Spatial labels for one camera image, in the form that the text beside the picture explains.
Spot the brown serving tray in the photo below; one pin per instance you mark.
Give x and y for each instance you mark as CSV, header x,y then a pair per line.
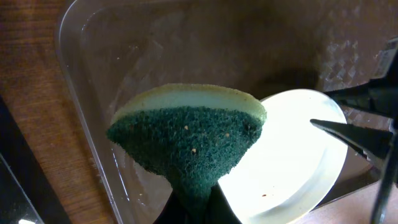
x,y
110,51

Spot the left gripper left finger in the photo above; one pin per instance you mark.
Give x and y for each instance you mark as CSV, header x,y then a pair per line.
x,y
173,212

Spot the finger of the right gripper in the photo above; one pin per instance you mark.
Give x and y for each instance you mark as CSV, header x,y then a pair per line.
x,y
378,96
371,144

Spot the white plate top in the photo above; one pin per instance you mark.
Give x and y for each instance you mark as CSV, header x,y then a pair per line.
x,y
292,166

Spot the green yellow sponge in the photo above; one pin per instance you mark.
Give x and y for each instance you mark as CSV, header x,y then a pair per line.
x,y
191,134

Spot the black plastic tray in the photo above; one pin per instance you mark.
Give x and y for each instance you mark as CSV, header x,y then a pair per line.
x,y
26,194

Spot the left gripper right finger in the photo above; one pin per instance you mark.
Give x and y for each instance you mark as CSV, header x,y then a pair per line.
x,y
218,210

